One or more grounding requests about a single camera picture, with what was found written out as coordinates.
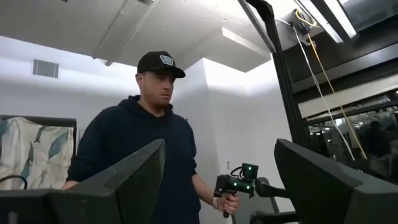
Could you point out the person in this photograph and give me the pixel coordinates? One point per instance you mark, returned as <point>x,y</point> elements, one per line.
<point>140,130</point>

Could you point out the grey wall vent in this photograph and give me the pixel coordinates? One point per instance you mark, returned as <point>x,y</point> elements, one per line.
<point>45,68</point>

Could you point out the person's black cap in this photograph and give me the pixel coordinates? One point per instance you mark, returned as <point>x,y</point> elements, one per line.
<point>155,62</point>

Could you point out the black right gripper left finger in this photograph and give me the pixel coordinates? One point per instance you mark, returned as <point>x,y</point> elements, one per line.
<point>93,205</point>

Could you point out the black panel frame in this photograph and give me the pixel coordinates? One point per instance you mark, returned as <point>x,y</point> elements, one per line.
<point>46,120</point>

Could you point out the dark glass window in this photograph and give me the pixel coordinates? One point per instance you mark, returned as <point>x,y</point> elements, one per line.
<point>373,140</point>

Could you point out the ceiling light fixture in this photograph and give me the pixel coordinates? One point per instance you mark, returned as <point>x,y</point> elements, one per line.
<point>329,18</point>

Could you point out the black gantry post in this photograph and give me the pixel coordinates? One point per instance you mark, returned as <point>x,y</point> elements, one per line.
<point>281,73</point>

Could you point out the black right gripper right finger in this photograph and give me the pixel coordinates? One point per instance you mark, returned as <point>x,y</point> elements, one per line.
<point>335,202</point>

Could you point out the person's wristwatch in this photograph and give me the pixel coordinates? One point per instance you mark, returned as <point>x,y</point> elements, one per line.
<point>215,203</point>

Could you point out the floral print cloth panel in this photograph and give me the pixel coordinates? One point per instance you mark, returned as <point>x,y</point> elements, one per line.
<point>37,149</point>

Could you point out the person's hand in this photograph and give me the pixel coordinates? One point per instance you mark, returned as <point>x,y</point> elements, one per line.
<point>231,205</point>
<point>70,185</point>

